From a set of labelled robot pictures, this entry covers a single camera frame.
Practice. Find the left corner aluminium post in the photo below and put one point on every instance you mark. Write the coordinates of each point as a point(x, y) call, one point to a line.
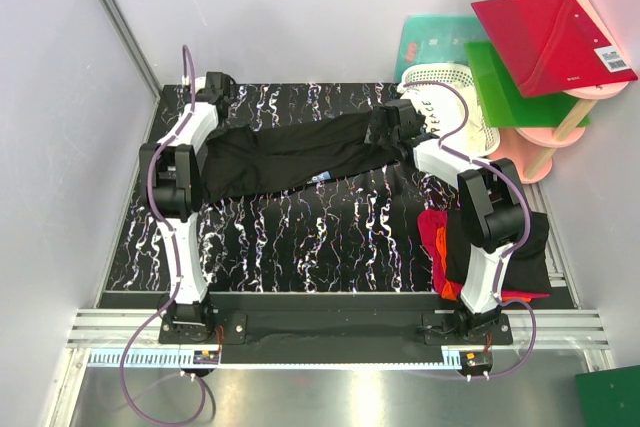
point(131, 45)

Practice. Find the orange t shirt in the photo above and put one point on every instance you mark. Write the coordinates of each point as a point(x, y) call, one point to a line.
point(447, 289)

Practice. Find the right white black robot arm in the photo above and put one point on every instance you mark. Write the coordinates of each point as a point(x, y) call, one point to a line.
point(494, 214)

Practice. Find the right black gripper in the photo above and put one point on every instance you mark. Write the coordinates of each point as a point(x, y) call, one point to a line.
point(379, 119)

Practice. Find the white plastic laundry basket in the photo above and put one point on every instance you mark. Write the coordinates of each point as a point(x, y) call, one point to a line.
point(451, 74)

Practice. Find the teal plastic board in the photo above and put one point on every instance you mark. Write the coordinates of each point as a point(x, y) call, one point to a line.
point(430, 39)

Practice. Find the dark green board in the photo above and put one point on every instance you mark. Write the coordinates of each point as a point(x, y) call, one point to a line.
point(610, 398)

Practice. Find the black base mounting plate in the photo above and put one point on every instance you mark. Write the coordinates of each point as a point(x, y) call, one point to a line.
point(326, 330)

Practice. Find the red plastic sheet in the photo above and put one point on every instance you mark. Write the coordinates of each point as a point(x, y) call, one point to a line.
point(550, 46)

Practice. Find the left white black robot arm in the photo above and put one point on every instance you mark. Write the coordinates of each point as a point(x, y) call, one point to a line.
point(172, 190)

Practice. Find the green plastic sheet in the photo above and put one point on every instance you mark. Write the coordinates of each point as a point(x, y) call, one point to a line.
point(502, 104)

